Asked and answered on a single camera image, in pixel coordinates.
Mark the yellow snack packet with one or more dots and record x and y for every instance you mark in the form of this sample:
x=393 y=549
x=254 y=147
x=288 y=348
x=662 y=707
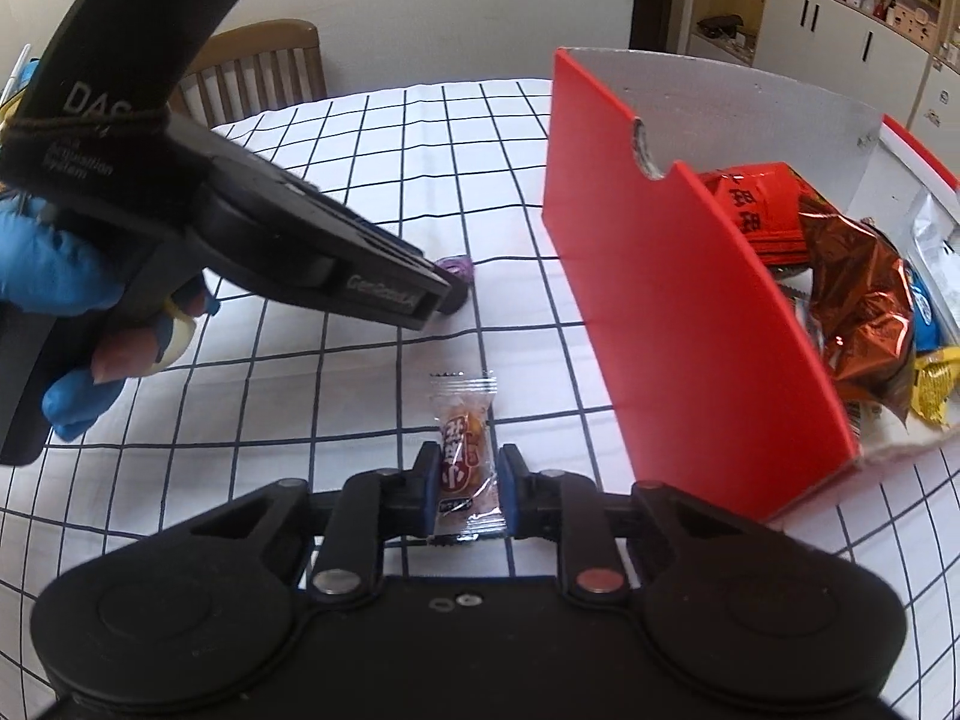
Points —
x=937 y=386

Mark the red snack bag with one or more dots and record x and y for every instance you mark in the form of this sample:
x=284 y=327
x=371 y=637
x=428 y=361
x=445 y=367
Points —
x=750 y=217

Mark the blue white snack packet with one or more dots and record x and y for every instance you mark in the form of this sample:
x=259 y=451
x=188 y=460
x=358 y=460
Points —
x=924 y=311

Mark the red cardboard box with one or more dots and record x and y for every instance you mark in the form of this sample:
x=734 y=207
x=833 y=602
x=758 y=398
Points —
x=645 y=277

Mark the white checked tablecloth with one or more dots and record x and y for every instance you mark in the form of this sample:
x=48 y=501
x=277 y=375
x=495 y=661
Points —
x=337 y=405

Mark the purple candy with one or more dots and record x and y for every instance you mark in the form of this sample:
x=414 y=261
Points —
x=457 y=268

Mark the white tall cabinet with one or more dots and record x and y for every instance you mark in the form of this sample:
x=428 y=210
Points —
x=832 y=37

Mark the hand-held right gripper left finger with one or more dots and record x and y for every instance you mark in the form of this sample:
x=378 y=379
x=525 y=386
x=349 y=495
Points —
x=430 y=487

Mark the person's left hand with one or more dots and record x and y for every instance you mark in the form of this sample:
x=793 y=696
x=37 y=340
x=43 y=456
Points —
x=45 y=262

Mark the small clear candy packet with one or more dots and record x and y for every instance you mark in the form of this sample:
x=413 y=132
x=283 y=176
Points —
x=461 y=457

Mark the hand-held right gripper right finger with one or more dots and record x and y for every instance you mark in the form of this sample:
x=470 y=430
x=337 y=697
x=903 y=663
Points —
x=508 y=491

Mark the silver white snack packet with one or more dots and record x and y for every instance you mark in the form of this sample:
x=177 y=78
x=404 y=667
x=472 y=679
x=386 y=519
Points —
x=934 y=240

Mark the copper foil snack bag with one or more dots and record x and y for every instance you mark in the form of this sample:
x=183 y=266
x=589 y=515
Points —
x=855 y=300

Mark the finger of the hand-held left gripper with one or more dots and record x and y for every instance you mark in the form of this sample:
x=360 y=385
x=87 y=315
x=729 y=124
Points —
x=405 y=255

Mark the brown wooden chair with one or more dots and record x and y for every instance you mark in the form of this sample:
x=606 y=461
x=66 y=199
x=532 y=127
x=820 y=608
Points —
x=255 y=37

